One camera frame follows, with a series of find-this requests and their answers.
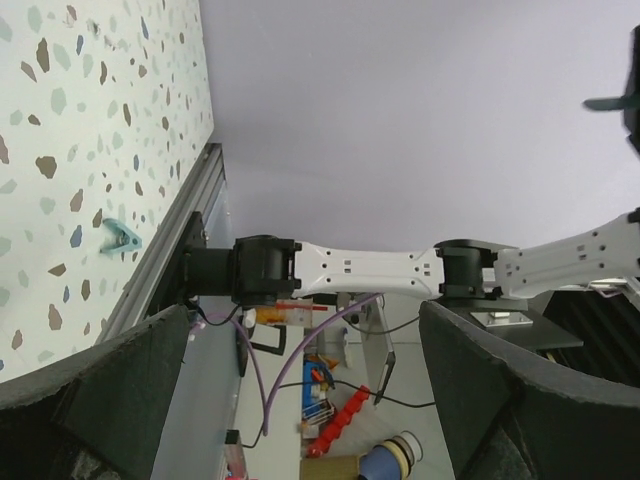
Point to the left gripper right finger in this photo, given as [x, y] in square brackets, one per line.
[507, 413]

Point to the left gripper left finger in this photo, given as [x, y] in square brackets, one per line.
[99, 413]

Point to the light teal clothespin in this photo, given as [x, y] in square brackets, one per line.
[123, 239]

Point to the teal hanger with clips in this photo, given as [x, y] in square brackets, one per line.
[607, 104]

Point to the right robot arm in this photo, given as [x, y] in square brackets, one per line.
[466, 274]

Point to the tape rolls below table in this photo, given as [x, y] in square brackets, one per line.
[392, 459]

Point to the red plastic object below table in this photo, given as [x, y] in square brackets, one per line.
[322, 444]

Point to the aluminium rail frame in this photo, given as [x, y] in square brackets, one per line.
[204, 191]

